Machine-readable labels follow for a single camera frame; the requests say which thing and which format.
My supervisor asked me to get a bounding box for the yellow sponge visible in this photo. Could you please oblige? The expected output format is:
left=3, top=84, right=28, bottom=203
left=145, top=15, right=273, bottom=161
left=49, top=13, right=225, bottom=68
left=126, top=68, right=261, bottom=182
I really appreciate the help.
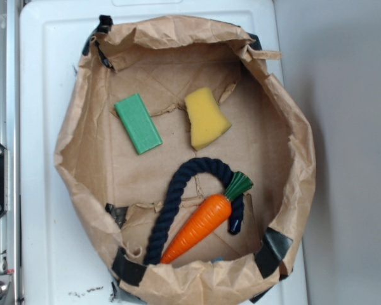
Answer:
left=185, top=87, right=232, bottom=151

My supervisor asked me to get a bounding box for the orange plastic carrot toy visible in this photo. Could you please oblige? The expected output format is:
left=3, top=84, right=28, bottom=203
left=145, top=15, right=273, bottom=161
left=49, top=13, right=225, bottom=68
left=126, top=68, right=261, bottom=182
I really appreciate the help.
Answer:
left=160, top=172, right=253, bottom=264

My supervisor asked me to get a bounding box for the green rectangular block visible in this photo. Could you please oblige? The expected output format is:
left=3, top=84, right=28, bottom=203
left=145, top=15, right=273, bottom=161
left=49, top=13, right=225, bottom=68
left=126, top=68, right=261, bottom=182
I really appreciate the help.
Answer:
left=114, top=93, right=163, bottom=154

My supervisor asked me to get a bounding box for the aluminium frame rail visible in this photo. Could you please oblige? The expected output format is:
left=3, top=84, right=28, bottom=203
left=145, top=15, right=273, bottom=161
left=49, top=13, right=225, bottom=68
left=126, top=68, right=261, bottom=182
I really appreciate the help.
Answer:
left=0, top=1, right=24, bottom=304

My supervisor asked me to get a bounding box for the dark blue rope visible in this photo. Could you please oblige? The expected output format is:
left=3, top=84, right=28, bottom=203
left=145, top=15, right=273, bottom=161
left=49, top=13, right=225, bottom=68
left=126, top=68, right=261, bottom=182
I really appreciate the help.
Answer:
left=143, top=157, right=245, bottom=266

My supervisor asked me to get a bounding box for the brown paper bag tray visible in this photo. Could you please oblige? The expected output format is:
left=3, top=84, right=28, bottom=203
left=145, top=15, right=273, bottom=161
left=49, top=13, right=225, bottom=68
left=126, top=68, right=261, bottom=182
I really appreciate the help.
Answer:
left=55, top=15, right=316, bottom=304

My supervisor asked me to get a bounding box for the small blue object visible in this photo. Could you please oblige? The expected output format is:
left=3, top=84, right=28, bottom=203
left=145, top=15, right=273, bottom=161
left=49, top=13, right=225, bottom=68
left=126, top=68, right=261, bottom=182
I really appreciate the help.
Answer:
left=211, top=257, right=223, bottom=263

